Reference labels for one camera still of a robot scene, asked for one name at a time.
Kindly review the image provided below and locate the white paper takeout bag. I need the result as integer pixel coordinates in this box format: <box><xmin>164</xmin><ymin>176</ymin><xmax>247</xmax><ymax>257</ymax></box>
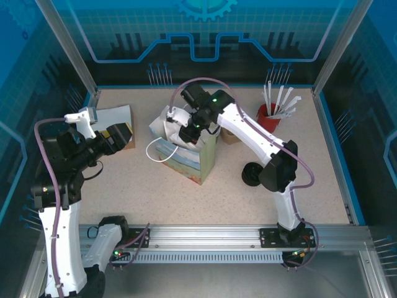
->
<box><xmin>145</xmin><ymin>104</ymin><xmax>219</xmax><ymax>186</ymax></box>

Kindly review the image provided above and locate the black left gripper cable loop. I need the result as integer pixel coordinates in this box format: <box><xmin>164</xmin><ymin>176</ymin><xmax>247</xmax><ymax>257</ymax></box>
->
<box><xmin>82</xmin><ymin>160</ymin><xmax>105</xmax><ymax>181</ymax></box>

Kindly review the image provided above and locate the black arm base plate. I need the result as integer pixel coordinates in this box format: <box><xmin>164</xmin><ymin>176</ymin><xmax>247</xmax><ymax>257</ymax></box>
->
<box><xmin>123</xmin><ymin>228</ymin><xmax>152</xmax><ymax>248</ymax></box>
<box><xmin>259</xmin><ymin>228</ymin><xmax>316</xmax><ymax>248</ymax></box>

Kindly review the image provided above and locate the aluminium frame post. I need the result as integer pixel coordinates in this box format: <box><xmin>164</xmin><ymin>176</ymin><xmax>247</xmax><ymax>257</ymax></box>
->
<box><xmin>312</xmin><ymin>0</ymin><xmax>373</xmax><ymax>96</ymax></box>
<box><xmin>33</xmin><ymin>0</ymin><xmax>102</xmax><ymax>96</ymax></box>

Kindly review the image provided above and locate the steel bottom tray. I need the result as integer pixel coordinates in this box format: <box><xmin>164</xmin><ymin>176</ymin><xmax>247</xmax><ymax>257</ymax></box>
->
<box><xmin>18</xmin><ymin>242</ymin><xmax>397</xmax><ymax>298</ymax></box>

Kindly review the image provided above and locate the red straw holder cup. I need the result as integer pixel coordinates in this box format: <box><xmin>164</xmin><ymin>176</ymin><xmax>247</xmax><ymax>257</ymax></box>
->
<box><xmin>256</xmin><ymin>104</ymin><xmax>282</xmax><ymax>133</ymax></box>

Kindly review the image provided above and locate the slotted grey cable duct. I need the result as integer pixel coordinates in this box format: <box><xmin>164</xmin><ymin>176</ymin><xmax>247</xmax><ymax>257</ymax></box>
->
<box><xmin>110</xmin><ymin>251</ymin><xmax>285</xmax><ymax>264</ymax></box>

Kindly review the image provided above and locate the aluminium mounting rail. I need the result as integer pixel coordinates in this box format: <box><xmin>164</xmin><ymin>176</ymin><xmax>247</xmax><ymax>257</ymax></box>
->
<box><xmin>79</xmin><ymin>223</ymin><xmax>370</xmax><ymax>249</ymax></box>

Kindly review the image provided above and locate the brown pulp cup carrier stack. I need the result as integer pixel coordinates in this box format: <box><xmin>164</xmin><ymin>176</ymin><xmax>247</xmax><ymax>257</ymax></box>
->
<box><xmin>220</xmin><ymin>127</ymin><xmax>242</xmax><ymax>146</ymax></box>

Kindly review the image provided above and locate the small LED connector board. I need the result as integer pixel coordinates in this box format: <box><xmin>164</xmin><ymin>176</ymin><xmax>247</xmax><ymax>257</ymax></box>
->
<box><xmin>110</xmin><ymin>246</ymin><xmax>130</xmax><ymax>261</ymax></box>
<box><xmin>288</xmin><ymin>248</ymin><xmax>308</xmax><ymax>260</ymax></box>

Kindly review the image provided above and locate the stack of black lids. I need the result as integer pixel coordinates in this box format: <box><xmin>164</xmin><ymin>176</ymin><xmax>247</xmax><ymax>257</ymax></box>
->
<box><xmin>241</xmin><ymin>161</ymin><xmax>264</xmax><ymax>187</ymax></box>

